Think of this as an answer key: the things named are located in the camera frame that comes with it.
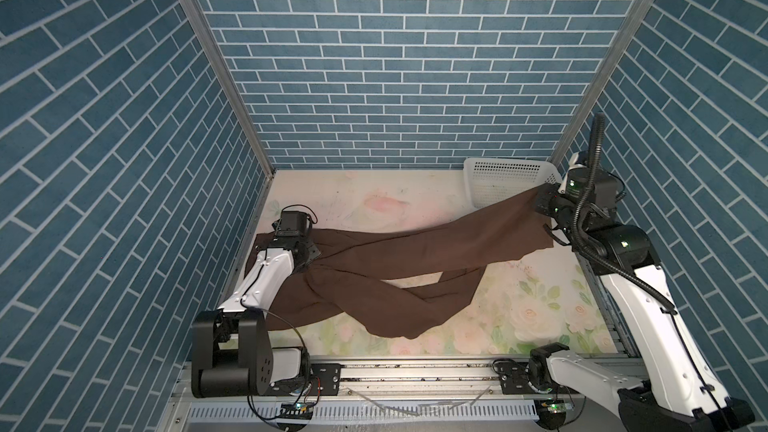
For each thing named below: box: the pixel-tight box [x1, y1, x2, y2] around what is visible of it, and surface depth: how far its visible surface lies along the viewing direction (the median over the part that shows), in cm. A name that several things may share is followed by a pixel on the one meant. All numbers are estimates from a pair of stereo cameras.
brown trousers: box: [245, 186, 554, 338], surface depth 86 cm
